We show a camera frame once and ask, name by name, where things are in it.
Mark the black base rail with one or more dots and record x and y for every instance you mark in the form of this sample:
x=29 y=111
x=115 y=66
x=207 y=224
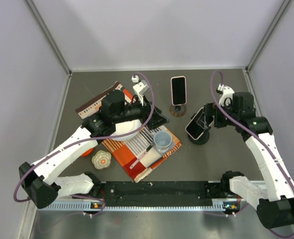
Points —
x=160 y=193

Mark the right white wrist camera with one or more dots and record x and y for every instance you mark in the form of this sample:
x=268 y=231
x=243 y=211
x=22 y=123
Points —
x=225 y=93

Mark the orange bowl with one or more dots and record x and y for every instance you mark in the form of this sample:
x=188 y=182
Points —
x=88 y=152

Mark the orange patterned cloth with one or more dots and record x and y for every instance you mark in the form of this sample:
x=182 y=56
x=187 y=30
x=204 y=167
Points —
x=126 y=152

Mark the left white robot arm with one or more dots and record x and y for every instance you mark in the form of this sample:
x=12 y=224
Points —
x=115 y=119

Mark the grey phone stand wooden base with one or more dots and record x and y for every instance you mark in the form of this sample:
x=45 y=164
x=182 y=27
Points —
x=178 y=110

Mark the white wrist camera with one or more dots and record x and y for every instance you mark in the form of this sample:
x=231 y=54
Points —
x=140 y=87
x=225 y=93

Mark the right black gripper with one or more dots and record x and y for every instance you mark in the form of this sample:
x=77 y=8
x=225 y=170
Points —
x=210 y=109

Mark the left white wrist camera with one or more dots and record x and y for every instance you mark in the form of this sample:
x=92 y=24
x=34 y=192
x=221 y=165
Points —
x=140 y=87

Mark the pink case smartphone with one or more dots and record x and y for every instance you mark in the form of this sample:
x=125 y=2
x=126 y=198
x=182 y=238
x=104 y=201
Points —
x=178 y=90

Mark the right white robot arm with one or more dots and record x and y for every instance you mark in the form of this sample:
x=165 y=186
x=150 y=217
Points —
x=274 y=204

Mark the black round base clamp stand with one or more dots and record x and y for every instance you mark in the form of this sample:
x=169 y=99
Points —
x=202 y=140

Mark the light blue mug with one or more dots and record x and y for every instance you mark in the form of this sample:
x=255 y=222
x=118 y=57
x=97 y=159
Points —
x=162 y=141

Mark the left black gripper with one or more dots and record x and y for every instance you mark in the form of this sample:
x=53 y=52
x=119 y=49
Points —
x=157 y=119

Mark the crocheted pastel coaster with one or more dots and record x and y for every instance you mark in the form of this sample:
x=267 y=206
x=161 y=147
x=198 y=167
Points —
x=101 y=160

